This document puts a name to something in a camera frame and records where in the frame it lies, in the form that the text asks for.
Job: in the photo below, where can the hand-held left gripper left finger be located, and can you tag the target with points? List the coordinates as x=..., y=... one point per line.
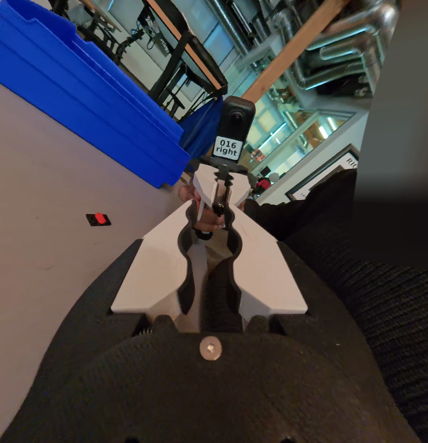
x=155, y=277

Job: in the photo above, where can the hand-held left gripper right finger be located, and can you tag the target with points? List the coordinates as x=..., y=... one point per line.
x=269, y=277

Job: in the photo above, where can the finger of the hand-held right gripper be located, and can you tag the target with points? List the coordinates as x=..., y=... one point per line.
x=241, y=188
x=204, y=185

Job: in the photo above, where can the black lego plate yellow stud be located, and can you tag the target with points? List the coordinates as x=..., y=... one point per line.
x=218, y=207

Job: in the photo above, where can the person's right forearm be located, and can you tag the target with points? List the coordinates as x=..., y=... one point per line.
x=297, y=211

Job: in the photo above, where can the black lego plate red oval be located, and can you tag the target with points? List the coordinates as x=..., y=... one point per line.
x=98, y=218

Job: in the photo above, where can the person's right hand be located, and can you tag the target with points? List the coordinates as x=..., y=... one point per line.
x=210, y=221

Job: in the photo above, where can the blue ribbed container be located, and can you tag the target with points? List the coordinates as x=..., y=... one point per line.
x=203, y=128

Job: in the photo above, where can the wooden desk black legs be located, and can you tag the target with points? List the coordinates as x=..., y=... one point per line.
x=189, y=48

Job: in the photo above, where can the wooden ceiling beam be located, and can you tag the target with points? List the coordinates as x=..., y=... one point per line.
x=293, y=48

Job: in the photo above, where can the person's black knit clothing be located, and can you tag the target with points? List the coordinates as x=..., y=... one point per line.
x=390, y=311

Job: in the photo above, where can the blue plastic bin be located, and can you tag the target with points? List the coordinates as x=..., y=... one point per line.
x=79, y=93

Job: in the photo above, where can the black framed wall poster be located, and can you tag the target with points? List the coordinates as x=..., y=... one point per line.
x=324, y=173

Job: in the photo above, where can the silver ventilation duct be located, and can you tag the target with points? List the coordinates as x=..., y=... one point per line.
x=231, y=24
x=341, y=52

